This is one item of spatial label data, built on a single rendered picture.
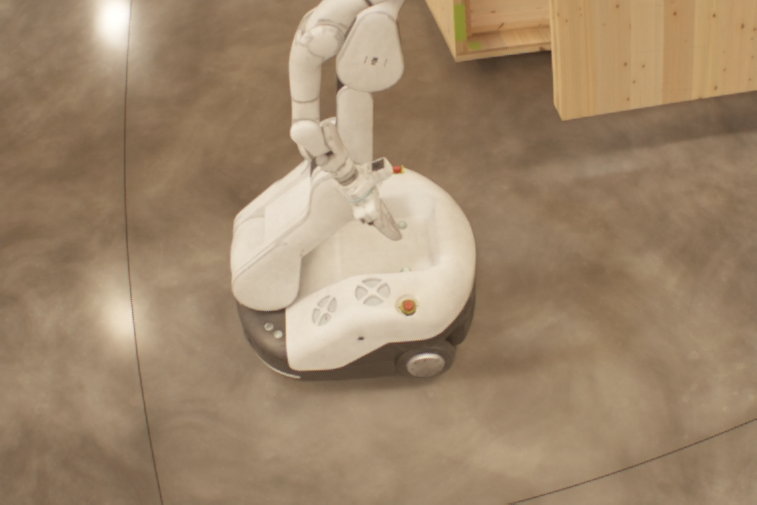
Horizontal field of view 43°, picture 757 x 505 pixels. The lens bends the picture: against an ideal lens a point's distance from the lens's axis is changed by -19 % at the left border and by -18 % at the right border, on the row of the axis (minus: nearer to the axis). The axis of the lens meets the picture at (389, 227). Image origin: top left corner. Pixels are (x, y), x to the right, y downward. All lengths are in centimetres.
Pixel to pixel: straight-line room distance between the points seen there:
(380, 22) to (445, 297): 87
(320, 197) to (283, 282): 33
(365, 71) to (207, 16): 215
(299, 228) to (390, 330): 35
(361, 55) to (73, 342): 152
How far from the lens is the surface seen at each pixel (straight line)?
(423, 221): 323
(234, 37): 447
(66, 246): 383
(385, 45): 253
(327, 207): 287
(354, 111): 271
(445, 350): 314
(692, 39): 366
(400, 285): 300
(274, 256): 299
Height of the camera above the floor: 269
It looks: 48 degrees down
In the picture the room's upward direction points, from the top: 5 degrees counter-clockwise
